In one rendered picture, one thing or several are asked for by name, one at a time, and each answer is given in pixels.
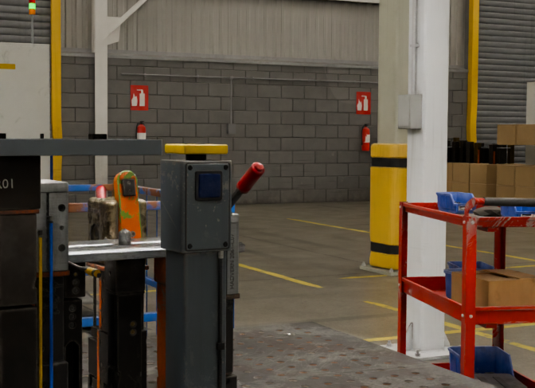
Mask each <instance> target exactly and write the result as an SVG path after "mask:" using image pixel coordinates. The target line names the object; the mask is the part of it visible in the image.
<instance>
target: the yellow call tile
mask: <svg viewBox="0 0 535 388"><path fill-rule="evenodd" d="M165 152H166V153H167V154H182V155H185V160H206V155H226V154H228V145H226V144H166V145H165Z"/></svg>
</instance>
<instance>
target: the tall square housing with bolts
mask: <svg viewBox="0 0 535 388"><path fill-rule="evenodd" d="M36 215H37V279H36V284H35V287H36V288H37V303H36V304H31V305H33V306H34V307H36V308H37V388H68V362H66V361H65V360H64V276H69V275H70V271H69V270H68V183H67V182H62V181H56V180H50V179H41V208H40V209H39V214H36Z"/></svg>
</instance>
